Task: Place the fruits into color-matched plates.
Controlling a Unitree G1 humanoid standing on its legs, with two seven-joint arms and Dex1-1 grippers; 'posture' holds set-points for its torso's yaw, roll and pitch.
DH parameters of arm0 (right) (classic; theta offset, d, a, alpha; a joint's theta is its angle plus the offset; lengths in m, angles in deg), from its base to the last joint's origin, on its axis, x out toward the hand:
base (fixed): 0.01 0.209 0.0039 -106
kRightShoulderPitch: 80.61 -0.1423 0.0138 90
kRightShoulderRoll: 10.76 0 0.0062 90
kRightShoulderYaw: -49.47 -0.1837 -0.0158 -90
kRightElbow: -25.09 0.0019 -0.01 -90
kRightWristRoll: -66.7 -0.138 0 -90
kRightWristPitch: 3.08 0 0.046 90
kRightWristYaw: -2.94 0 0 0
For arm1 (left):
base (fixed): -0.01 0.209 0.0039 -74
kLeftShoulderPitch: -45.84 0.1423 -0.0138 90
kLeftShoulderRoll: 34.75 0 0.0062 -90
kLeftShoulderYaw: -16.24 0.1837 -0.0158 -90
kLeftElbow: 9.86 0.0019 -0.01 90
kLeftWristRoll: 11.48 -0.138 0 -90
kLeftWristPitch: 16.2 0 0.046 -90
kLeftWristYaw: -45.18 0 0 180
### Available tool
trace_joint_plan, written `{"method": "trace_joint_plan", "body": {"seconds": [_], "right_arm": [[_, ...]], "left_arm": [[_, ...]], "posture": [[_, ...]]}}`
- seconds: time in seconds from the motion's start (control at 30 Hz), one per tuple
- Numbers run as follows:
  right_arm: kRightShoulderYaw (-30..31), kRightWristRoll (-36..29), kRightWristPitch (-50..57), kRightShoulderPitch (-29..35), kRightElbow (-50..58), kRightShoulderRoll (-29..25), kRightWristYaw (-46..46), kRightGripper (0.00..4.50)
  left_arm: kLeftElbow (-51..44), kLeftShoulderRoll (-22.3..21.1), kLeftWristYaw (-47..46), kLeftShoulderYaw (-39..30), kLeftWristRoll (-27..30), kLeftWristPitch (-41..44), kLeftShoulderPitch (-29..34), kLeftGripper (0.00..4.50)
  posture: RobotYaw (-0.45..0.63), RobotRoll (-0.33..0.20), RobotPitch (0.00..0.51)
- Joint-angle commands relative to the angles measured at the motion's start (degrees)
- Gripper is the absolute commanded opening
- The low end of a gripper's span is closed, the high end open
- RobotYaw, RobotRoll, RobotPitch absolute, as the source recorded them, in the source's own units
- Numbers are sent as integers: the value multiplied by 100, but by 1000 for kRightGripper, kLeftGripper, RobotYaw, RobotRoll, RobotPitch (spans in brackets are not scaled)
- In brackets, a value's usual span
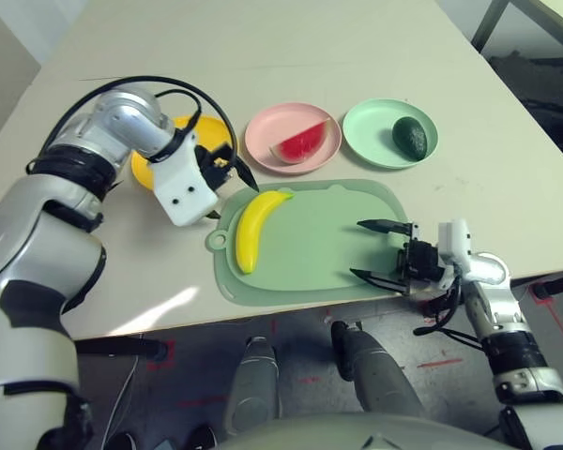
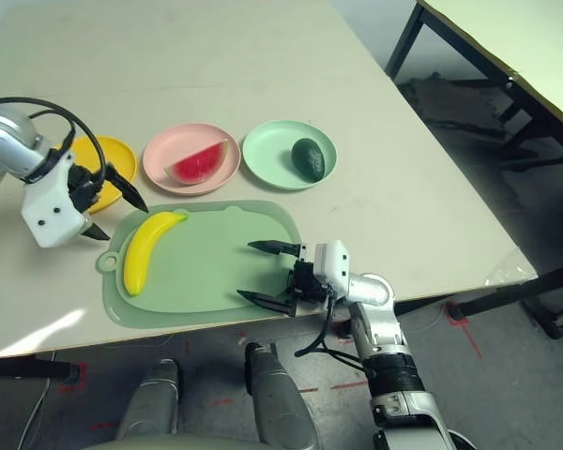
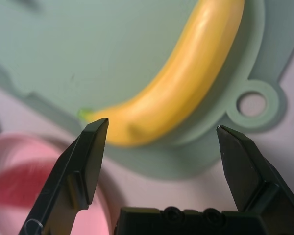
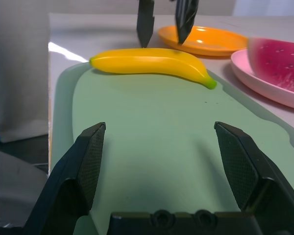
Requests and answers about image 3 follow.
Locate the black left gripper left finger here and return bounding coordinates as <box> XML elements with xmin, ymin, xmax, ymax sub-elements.
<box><xmin>18</xmin><ymin>117</ymin><xmax>109</xmax><ymax>235</ymax></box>

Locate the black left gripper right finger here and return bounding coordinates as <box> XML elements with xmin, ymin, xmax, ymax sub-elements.
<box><xmin>216</xmin><ymin>125</ymin><xmax>294</xmax><ymax>235</ymax></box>

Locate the pink round plate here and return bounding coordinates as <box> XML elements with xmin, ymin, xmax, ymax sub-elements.
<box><xmin>0</xmin><ymin>132</ymin><xmax>113</xmax><ymax>235</ymax></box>

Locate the yellow toy banana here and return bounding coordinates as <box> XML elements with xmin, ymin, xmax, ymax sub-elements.
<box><xmin>77</xmin><ymin>0</ymin><xmax>245</xmax><ymax>147</ymax></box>

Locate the green cutting board tray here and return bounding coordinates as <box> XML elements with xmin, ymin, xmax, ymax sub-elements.
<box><xmin>0</xmin><ymin>0</ymin><xmax>294</xmax><ymax>181</ymax></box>

